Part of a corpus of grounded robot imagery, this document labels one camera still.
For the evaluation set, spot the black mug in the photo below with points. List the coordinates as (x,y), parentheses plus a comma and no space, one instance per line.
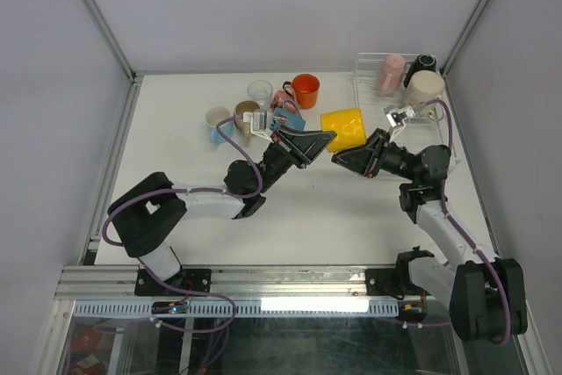
(422,62)

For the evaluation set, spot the beige mug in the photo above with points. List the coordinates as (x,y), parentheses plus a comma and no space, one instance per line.
(243,112)

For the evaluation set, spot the pink patterned mug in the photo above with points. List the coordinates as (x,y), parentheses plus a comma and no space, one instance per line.
(285,99)

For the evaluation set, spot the orange mug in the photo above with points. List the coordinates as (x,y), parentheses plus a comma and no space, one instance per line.
(304,88)

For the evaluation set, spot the clear dish rack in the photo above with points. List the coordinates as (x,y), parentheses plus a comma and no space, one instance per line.
(428,127)

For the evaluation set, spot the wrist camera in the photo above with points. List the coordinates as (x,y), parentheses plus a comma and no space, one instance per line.
(260,124)
(398,116)

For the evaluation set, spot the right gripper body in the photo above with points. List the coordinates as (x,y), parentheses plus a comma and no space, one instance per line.
(397,162)

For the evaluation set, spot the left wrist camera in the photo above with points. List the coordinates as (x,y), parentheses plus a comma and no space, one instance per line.
(260,124)

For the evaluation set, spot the clear plastic cup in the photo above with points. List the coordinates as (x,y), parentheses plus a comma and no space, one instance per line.
(261,92)

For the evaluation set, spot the aluminium mounting rail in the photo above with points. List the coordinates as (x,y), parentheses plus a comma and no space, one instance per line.
(235,281)

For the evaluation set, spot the yellow mug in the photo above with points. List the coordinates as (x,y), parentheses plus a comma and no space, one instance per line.
(348,125)

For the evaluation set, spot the green inside mug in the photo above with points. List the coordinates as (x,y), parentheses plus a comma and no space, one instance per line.
(423,86)

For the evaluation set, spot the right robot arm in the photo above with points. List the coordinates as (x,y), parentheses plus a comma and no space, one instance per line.
(484,294)

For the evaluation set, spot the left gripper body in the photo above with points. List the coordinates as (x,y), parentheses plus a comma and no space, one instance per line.
(280,160)

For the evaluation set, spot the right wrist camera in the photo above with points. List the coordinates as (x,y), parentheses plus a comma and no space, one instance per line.
(398,116)

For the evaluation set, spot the blue mug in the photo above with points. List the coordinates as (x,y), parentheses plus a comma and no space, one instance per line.
(289,116)

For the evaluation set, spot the white light-blue mug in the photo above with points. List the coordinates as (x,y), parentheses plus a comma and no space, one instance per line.
(219,118)

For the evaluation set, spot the white cable duct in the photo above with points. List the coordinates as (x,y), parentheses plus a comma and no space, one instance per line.
(269,307)

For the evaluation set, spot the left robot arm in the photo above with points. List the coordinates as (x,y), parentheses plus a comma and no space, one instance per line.
(141,220)

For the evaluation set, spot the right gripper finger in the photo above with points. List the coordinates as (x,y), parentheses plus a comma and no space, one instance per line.
(360,161)
(377,141)

